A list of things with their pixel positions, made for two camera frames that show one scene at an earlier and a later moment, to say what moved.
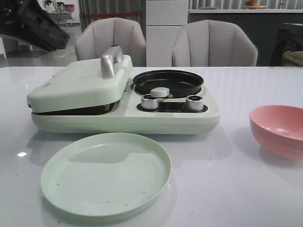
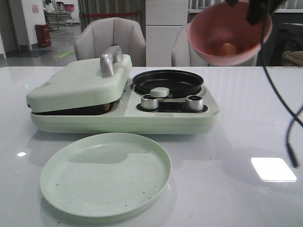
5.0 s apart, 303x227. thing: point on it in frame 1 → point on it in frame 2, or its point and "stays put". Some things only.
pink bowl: x=279 y=128 → x=220 y=33
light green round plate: x=105 y=174 stays put
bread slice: x=101 y=109 stays put
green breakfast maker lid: x=100 y=81 stays put
